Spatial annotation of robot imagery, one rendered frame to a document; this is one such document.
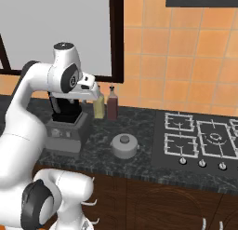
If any dark framed window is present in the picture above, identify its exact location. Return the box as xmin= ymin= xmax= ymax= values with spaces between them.
xmin=0 ymin=0 xmax=126 ymax=85

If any black gas hob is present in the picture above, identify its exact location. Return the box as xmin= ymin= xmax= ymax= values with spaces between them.
xmin=152 ymin=110 xmax=238 ymax=180

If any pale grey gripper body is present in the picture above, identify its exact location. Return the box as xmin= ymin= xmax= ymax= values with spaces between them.
xmin=48 ymin=84 xmax=102 ymax=102

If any grey blender with black jar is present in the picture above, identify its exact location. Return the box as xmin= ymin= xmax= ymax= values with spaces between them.
xmin=44 ymin=96 xmax=93 ymax=156

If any pale yellow bottle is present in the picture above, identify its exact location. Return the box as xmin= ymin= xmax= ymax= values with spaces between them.
xmin=93 ymin=84 xmax=106 ymax=120

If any dark red bottle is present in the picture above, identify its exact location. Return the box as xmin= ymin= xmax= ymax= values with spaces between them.
xmin=106 ymin=84 xmax=120 ymax=122

